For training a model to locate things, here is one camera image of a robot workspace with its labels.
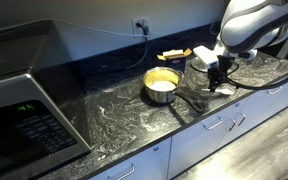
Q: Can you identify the white wall outlet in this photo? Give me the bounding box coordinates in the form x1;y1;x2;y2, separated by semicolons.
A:
132;18;150;37

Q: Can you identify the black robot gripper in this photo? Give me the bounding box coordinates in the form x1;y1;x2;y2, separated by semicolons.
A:
208;55;235;92

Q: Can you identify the black power cable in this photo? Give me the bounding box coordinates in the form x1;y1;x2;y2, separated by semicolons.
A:
125;21;151;71

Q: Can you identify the glass pot lid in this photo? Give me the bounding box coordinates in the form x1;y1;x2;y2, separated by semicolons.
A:
190;57;208;73

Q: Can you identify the white plastic spoon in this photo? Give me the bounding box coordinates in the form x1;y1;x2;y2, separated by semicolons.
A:
201;88;234;96

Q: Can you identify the steel saucepan with black handle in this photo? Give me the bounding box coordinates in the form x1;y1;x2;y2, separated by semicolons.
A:
143;67;204;113

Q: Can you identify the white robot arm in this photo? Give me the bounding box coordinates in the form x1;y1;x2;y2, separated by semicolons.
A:
208;0;288;92

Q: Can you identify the grey microwave cable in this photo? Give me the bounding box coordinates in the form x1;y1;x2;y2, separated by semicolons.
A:
50;19;148;38

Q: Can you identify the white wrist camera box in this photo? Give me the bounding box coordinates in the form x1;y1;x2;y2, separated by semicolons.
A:
193;46;219;69

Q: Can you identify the blue pasta box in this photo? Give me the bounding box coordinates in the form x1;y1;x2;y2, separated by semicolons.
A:
157;48;192;73

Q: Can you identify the silver drawer handle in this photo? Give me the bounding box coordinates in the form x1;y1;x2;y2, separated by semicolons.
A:
203;117;224;130

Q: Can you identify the black steel microwave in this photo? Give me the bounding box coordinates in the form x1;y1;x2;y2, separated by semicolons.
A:
0;20;90;180

